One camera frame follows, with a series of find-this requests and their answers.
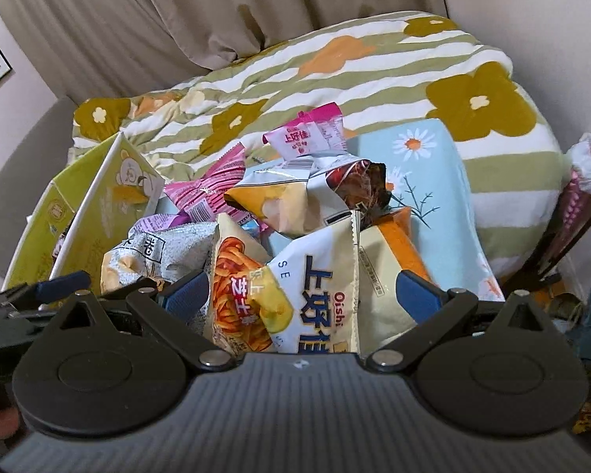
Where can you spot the brown and silver snack bag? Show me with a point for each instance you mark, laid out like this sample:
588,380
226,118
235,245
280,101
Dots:
359,182

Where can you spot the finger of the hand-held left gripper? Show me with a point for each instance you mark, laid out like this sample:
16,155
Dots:
54,286

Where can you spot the white and blue snack bag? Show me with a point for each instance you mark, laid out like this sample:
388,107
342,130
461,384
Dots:
320,295

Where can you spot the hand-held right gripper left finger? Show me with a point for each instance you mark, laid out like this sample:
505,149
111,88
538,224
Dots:
187,291

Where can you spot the green cardboard box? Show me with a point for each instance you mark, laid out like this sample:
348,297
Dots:
34,236

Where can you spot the dark wooden stand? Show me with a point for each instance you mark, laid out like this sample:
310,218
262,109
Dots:
537,251

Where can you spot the green striped floral blanket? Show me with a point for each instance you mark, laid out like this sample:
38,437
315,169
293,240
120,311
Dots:
374,83

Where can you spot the orange cheese stick snack bag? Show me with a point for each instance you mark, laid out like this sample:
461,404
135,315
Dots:
236,281

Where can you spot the pink patterned bag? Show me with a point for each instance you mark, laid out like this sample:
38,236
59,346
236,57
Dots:
574,207

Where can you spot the pink striped snack bag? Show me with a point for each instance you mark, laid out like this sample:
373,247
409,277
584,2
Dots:
207,192

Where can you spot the grey and white snack bag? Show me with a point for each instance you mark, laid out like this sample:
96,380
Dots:
143,256

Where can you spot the small pink snack bag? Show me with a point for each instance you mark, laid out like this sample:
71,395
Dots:
305,138

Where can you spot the purple snack bag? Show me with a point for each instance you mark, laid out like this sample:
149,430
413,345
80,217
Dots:
157,221

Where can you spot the light blue daisy pillow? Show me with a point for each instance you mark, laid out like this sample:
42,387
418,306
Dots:
448,207

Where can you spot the beige curtain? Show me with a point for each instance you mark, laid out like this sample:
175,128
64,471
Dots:
177,10

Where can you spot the grey headboard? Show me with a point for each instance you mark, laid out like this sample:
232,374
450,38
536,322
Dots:
10,197

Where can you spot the cream and orange snack bag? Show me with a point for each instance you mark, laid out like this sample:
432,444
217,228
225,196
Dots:
379,266

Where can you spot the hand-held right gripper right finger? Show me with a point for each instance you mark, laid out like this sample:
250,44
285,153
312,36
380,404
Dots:
418,296

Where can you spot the yellow and silver chip bag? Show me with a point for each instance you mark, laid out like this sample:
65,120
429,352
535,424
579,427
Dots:
276,197

